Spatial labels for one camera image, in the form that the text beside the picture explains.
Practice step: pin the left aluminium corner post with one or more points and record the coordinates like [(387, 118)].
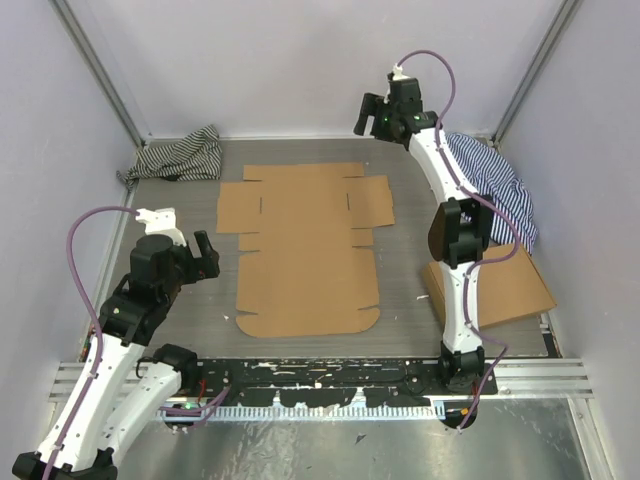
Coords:
[(83, 44)]

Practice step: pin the black white striped cloth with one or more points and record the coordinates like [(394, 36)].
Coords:
[(198, 156)]

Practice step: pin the white slotted cable duct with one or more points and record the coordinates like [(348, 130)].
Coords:
[(353, 412)]

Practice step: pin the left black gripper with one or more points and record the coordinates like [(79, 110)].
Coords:
[(201, 267)]

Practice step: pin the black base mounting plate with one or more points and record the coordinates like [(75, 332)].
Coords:
[(395, 382)]

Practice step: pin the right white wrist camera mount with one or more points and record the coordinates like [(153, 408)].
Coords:
[(396, 74)]

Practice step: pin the folded brown cardboard box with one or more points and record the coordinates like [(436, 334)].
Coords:
[(508, 291)]

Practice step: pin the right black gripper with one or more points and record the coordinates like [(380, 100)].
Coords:
[(373, 104)]

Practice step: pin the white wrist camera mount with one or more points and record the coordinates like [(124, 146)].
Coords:
[(161, 222), (396, 74)]

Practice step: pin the aluminium corner post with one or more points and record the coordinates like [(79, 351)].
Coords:
[(83, 44), (542, 55)]

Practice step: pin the blue white striped cloth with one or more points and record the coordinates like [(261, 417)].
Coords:
[(491, 174)]

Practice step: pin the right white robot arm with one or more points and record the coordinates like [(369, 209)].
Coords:
[(459, 233)]

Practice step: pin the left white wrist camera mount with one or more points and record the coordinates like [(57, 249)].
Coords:
[(161, 222)]

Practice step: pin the brown cardboard box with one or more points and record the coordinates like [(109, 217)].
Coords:
[(305, 234), (508, 291)]

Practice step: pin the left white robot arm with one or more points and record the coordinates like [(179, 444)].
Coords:
[(94, 430)]

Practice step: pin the aluminium front rail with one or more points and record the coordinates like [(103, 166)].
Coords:
[(515, 378)]

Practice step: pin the right aluminium corner post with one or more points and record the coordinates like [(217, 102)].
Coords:
[(542, 55)]

